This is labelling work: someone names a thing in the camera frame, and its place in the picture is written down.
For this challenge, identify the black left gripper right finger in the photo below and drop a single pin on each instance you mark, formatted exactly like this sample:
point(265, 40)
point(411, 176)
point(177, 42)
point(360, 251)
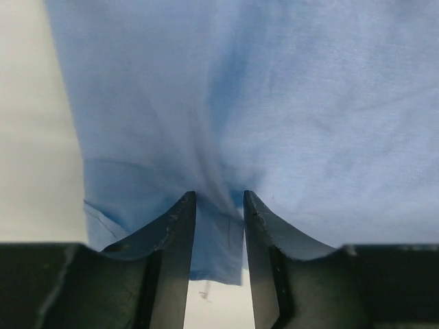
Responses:
point(271, 243)

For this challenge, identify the light blue long sleeve shirt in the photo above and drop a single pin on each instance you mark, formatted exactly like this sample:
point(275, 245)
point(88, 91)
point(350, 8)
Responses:
point(327, 110)

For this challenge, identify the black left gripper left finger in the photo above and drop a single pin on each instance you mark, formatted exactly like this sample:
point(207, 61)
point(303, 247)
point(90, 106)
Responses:
point(166, 245)

